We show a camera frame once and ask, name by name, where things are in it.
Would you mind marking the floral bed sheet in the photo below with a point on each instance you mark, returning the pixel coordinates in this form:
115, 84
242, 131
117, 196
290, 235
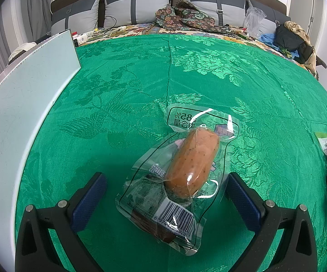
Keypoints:
140, 31

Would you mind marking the black bag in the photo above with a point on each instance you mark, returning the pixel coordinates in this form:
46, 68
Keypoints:
289, 38

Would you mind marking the white crumpled cloth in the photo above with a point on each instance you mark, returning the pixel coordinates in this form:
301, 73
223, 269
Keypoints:
21, 51

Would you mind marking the grey curtain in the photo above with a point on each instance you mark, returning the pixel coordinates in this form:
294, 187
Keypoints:
37, 5

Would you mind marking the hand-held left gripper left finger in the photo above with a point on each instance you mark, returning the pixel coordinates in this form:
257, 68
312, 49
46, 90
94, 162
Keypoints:
88, 204

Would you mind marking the dark floral cloth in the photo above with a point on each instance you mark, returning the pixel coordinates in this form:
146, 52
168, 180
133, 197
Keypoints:
186, 17

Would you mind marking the grey pillow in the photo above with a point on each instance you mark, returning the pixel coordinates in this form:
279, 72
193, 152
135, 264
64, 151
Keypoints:
72, 17
135, 5
208, 2
271, 19

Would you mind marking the clear sausage packet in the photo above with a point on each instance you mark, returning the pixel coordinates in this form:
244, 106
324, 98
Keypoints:
191, 161

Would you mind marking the dark chair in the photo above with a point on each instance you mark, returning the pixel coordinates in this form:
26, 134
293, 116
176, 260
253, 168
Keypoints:
319, 61

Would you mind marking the green patterned bedspread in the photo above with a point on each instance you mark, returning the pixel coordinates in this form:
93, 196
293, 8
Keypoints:
237, 90

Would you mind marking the clear plastic bag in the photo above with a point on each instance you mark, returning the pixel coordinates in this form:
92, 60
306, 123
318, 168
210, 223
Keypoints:
254, 19

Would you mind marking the white storage box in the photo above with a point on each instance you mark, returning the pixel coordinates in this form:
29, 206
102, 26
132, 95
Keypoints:
19, 119

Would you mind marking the blue cloth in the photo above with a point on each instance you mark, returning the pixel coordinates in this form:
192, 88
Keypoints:
266, 38

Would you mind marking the white door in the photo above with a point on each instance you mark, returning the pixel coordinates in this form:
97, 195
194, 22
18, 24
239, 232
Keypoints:
317, 8

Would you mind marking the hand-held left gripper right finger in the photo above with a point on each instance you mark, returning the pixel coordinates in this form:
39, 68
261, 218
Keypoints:
244, 204

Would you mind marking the small white box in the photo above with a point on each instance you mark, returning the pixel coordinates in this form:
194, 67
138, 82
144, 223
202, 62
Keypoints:
79, 38

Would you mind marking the pile of dark clothes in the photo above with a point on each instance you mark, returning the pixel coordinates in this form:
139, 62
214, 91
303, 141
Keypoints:
296, 28

